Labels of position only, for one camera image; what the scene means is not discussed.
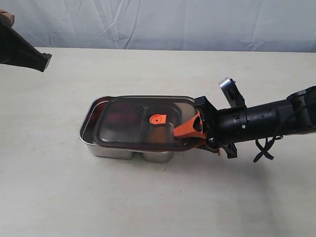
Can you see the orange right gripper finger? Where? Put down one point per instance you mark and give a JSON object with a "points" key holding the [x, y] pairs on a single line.
{"points": [[192, 128], [204, 145]]}

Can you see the yellow toy cheese wedge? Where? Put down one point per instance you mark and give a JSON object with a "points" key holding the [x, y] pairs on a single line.
{"points": [[157, 136]]}

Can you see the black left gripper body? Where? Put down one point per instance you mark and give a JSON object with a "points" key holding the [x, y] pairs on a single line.
{"points": [[16, 51]]}

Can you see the red toy sausage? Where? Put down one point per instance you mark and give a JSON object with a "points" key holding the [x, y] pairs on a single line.
{"points": [[122, 113]]}

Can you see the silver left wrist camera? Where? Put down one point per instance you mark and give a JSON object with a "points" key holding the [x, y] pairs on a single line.
{"points": [[7, 18]]}

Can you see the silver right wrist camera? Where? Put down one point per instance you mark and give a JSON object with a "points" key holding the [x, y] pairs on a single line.
{"points": [[231, 92]]}

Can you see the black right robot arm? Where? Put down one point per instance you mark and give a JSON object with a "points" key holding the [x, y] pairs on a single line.
{"points": [[270, 122]]}

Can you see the grey wrinkled backdrop cloth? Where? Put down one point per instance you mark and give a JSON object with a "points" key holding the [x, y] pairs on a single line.
{"points": [[224, 25]]}

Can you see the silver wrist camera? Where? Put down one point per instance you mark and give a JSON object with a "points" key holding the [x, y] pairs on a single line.
{"points": [[231, 92], [7, 18]]}

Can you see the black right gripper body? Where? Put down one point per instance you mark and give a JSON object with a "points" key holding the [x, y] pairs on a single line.
{"points": [[221, 126]]}

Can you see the steel two-compartment lunch box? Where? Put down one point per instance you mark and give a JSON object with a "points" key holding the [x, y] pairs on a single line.
{"points": [[86, 136]]}

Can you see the dark transparent lunch box lid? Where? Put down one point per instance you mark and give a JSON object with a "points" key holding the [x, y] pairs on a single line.
{"points": [[153, 111]]}

